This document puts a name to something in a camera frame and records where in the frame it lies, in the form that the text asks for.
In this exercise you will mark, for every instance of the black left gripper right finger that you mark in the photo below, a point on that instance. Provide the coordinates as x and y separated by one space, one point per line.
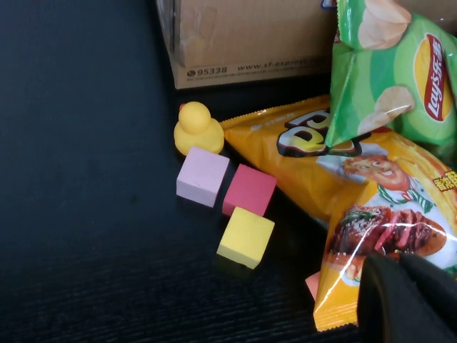
442 303

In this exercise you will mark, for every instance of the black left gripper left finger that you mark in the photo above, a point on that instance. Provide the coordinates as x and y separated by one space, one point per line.
385 307

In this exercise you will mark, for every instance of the yellow potato sticks snack bag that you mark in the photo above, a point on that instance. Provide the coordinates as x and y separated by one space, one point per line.
285 164

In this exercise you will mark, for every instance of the green Lay's cucumber chips bag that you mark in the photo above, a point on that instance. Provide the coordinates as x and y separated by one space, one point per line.
392 64

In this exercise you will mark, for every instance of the salmon orange foam cube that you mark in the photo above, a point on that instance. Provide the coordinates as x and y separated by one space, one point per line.
312 286

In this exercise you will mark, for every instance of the yellow foam cube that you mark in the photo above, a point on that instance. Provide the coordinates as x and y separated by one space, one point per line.
244 236

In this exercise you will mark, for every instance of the dark pink foam cube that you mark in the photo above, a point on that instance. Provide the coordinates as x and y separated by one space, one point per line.
250 189

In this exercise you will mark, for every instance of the light pink foam cube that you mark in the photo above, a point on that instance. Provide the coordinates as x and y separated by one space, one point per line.
201 175

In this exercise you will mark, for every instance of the yellow rubber duck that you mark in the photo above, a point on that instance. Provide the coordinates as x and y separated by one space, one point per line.
196 132

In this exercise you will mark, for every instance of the cardboard box with printed text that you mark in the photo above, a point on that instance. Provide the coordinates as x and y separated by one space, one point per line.
250 35

